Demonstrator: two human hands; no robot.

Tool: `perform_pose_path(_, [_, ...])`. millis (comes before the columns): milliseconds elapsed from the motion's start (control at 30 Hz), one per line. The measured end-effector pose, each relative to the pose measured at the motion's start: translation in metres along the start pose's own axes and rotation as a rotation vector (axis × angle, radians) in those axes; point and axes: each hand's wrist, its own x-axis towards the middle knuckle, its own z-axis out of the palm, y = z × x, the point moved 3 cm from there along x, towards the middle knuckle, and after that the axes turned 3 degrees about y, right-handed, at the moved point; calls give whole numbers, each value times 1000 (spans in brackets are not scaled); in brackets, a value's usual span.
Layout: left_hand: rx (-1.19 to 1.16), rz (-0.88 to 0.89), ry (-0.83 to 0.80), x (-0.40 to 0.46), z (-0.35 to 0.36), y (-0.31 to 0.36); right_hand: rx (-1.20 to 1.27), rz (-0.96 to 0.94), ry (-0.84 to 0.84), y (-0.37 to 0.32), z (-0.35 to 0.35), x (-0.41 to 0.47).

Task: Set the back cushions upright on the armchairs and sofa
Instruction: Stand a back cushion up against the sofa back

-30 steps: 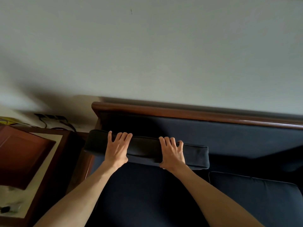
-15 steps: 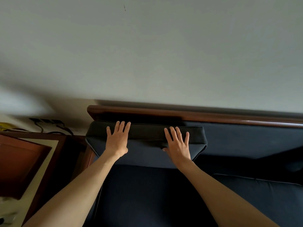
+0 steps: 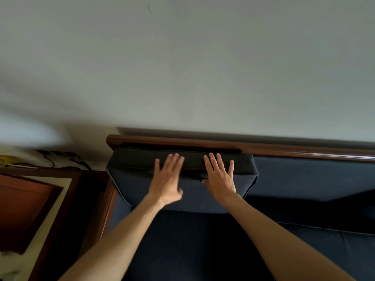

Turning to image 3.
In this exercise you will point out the person's left hand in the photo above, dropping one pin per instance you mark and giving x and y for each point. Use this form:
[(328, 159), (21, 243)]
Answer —
[(165, 184)]

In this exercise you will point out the person's right hand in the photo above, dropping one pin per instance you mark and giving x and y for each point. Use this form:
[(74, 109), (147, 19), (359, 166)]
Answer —
[(221, 184)]

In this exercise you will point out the person's left thumb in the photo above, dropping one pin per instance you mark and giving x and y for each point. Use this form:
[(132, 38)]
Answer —
[(178, 193)]

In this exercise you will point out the person's left little finger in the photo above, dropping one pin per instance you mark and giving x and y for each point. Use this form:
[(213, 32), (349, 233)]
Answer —
[(157, 168)]

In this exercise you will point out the person's right thumb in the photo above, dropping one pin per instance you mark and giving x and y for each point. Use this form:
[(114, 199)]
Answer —
[(205, 182)]

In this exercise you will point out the person's right little finger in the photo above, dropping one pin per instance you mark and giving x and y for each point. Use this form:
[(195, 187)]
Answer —
[(231, 168)]

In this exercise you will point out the person's left middle finger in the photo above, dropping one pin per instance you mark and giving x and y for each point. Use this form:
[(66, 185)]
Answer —
[(174, 163)]

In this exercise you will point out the dark blue back cushion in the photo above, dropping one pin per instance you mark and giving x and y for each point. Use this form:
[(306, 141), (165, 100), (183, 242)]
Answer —
[(307, 178), (133, 178)]

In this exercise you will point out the person's right forearm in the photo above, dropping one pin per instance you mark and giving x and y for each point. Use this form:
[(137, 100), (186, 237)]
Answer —
[(278, 242)]

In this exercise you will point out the person's left forearm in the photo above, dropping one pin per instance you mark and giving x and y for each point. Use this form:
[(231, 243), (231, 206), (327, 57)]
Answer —
[(117, 242)]

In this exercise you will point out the dark blue seat cushion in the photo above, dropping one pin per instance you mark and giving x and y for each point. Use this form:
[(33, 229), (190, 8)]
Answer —
[(190, 245), (337, 251)]

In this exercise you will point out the brown wooden side table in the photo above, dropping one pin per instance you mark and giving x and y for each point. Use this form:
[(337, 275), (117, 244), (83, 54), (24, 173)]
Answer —
[(70, 207)]

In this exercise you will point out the yellow object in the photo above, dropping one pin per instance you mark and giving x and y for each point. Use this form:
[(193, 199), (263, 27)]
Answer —
[(7, 160)]

